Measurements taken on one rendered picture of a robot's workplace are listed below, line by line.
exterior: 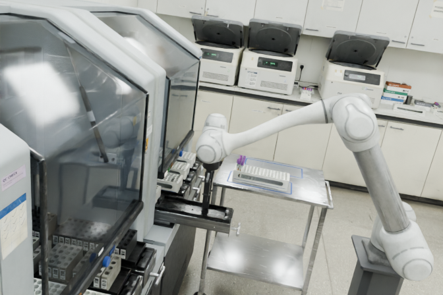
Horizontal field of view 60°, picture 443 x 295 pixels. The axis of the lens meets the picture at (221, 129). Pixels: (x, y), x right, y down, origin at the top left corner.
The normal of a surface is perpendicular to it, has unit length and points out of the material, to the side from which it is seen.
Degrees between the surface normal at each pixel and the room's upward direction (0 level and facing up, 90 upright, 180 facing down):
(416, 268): 95
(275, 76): 90
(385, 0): 90
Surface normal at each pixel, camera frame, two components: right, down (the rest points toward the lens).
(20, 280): 0.98, 0.17
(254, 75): -0.14, 0.29
